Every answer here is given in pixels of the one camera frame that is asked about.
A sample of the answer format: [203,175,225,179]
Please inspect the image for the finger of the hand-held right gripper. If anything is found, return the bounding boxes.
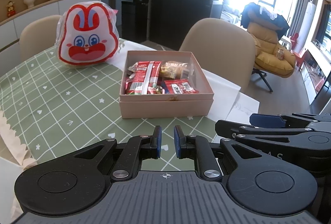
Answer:
[249,113,331,130]
[215,120,311,144]

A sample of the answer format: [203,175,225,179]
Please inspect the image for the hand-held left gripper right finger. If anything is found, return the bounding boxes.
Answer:
[174,125,261,180]

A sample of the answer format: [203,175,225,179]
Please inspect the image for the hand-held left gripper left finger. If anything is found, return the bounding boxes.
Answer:
[73,125,162,180]

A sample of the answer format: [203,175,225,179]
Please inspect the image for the pink cardboard box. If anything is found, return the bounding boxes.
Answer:
[119,51,215,119]

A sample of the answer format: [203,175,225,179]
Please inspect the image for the small red snack packet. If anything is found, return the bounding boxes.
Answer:
[164,79,199,94]

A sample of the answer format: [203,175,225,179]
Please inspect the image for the red white long snack packet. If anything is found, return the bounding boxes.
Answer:
[125,61,162,95]

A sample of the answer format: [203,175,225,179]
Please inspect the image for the pastry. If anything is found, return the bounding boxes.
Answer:
[159,61,194,79]

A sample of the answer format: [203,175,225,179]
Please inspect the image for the yellow armchair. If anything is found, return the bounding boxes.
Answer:
[246,21,296,92]

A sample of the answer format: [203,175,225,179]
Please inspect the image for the white television console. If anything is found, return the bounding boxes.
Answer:
[301,48,331,108]

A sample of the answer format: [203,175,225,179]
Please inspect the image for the red stool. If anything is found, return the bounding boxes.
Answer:
[295,48,307,72]

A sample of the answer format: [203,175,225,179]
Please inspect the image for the white side table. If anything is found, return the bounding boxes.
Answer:
[281,35,293,52]

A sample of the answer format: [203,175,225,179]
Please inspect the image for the beige dining chair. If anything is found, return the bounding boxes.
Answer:
[179,18,259,94]
[19,15,64,63]

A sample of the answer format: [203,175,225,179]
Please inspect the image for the green checked tablecloth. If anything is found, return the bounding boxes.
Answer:
[0,40,220,171]

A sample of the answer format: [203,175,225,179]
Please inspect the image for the white tower air conditioner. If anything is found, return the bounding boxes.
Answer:
[293,0,317,52]

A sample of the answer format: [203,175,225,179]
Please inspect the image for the dark blue jacket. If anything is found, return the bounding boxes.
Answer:
[242,2,290,30]

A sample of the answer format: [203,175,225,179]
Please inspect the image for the black television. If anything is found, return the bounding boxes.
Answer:
[314,0,331,52]

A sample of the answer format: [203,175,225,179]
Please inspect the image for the black fish tank cabinet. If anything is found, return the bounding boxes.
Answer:
[150,0,223,45]

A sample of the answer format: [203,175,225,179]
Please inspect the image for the red white rabbit face bag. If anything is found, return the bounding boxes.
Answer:
[54,1,120,66]

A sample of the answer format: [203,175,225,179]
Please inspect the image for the black water dispenser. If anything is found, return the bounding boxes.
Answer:
[121,0,150,43]

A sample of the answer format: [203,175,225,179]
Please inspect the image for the beige scalloped cloth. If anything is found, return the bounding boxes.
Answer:
[0,110,38,170]

